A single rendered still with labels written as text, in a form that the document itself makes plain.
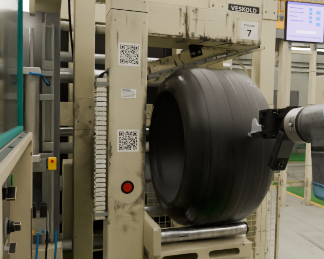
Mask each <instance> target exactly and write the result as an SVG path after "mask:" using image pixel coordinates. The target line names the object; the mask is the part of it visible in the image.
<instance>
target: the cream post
mask: <svg viewBox="0 0 324 259"><path fill-rule="evenodd" d="M105 17H106V18H105V71H106V69H107V68H110V75H109V76H108V77H107V76H106V73H105V78H106V79H107V82H110V85H109V86H107V87H105V88H106V92H105V93H106V101H105V102H106V106H105V107H106V111H105V112H106V116H105V117H106V120H105V122H106V125H105V126H106V130H105V131H106V135H105V136H106V139H105V141H106V144H104V145H105V146H108V151H106V154H105V155H106V158H105V160H106V163H105V165H106V167H105V170H106V172H105V191H104V192H105V208H106V209H107V212H108V216H107V218H105V219H104V220H103V259H144V244H143V228H144V217H145V173H146V162H145V156H146V109H147V56H148V0H106V2H105ZM118 42H120V43H132V44H140V66H124V65H118ZM121 89H136V98H122V97H121ZM117 130H139V152H117ZM125 183H130V184H131V185H132V189H131V191H129V192H126V191H125V190H124V189H123V185H124V184H125Z"/></svg>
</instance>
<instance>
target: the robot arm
mask: <svg viewBox="0 0 324 259"><path fill-rule="evenodd" d="M277 110H278V111H277ZM259 124H261V125H259ZM259 124H258V122H257V119H256V118H253V120H252V126H251V132H250V133H249V136H250V137H251V138H263V139H276V141H275V144H274V147H273V150H272V153H271V156H270V158H269V161H268V164H267V165H268V167H270V168H271V169H272V170H273V171H283V170H285V168H286V166H287V163H288V160H289V157H290V155H291V152H292V149H293V146H294V143H310V144H311V160H312V184H313V193H314V196H315V197H316V198H318V199H320V200H323V201H324V104H318V105H312V106H305V107H301V106H287V107H286V108H276V109H273V108H270V109H264V110H260V111H259Z"/></svg>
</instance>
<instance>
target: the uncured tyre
mask: <svg viewBox="0 0 324 259"><path fill-rule="evenodd" d="M205 73H212V74H205ZM214 74H219V75H214ZM246 80H249V81H252V82H253V83H254V81H253V80H252V79H250V78H249V77H248V76H246V75H245V74H242V73H240V72H237V71H235V70H231V69H216V68H199V67H185V68H180V69H177V70H175V71H174V72H173V73H171V74H170V75H169V76H168V77H167V78H166V79H164V80H163V81H162V83H161V84H160V86H159V88H158V90H157V92H156V95H155V98H154V101H153V105H152V110H151V116H150V124H149V164H150V173H151V179H152V184H153V189H154V192H155V195H156V198H157V201H158V203H159V205H160V207H161V208H162V210H163V211H164V212H165V213H166V214H167V215H168V216H169V217H170V218H171V219H173V220H174V221H175V222H176V223H178V224H180V225H184V226H189V227H191V226H202V225H214V224H225V223H236V222H239V221H241V220H243V219H246V218H248V217H249V216H251V215H252V214H253V213H254V212H255V211H256V210H257V209H258V207H259V206H260V205H261V203H262V201H263V199H264V198H265V196H266V194H267V192H268V190H269V188H270V186H271V183H272V180H273V176H274V172H275V171H273V170H272V169H271V168H270V167H268V165H267V164H268V161H269V158H270V156H271V153H272V150H273V147H274V144H275V141H276V139H263V138H256V139H247V133H246V131H251V126H252V120H253V118H256V119H257V123H258V124H259V111H260V110H264V109H270V107H269V105H268V103H267V101H266V99H265V97H264V96H263V94H262V93H261V91H260V89H259V88H258V87H257V85H256V84H255V83H254V84H255V86H256V87H257V88H255V87H250V85H249V84H248V83H247V81H246ZM259 125H261V124H259Z"/></svg>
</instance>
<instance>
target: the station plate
mask: <svg viewBox="0 0 324 259"><path fill-rule="evenodd" d="M240 38H241V39H248V40H258V23H255V22H246V21H241V36H240Z"/></svg>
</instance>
